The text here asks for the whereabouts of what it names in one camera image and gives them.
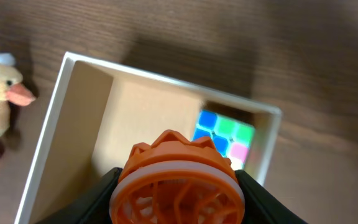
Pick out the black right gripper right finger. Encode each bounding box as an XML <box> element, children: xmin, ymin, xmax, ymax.
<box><xmin>235</xmin><ymin>170</ymin><xmax>306</xmax><ymax>224</ymax></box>

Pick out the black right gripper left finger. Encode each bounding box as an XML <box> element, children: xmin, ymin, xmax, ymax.
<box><xmin>37</xmin><ymin>167</ymin><xmax>122</xmax><ymax>224</ymax></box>

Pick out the colourful puzzle cube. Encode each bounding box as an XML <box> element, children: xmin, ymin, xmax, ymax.
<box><xmin>192</xmin><ymin>110</ymin><xmax>255</xmax><ymax>170</ymax></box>

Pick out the white cardboard box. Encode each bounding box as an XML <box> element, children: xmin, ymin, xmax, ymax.
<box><xmin>15</xmin><ymin>52</ymin><xmax>282</xmax><ymax>223</ymax></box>

